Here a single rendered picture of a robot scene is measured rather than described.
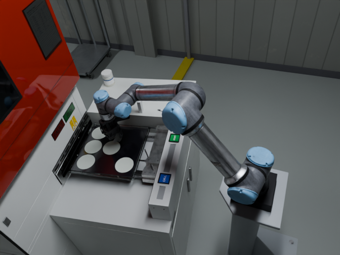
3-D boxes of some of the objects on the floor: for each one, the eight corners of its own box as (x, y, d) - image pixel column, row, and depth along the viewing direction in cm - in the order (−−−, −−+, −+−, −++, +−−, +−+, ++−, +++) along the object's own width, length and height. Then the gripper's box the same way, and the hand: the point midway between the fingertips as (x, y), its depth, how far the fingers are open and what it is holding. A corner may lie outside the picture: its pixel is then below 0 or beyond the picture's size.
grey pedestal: (297, 239, 208) (331, 172, 149) (290, 305, 181) (328, 256, 122) (226, 217, 225) (231, 150, 166) (210, 275, 197) (209, 219, 139)
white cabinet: (95, 269, 208) (49, 215, 149) (133, 161, 272) (111, 93, 213) (184, 287, 194) (172, 234, 136) (202, 168, 258) (199, 98, 200)
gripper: (94, 118, 152) (105, 144, 167) (105, 125, 148) (116, 152, 163) (107, 109, 156) (116, 135, 172) (118, 115, 152) (127, 142, 167)
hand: (119, 138), depth 168 cm, fingers closed
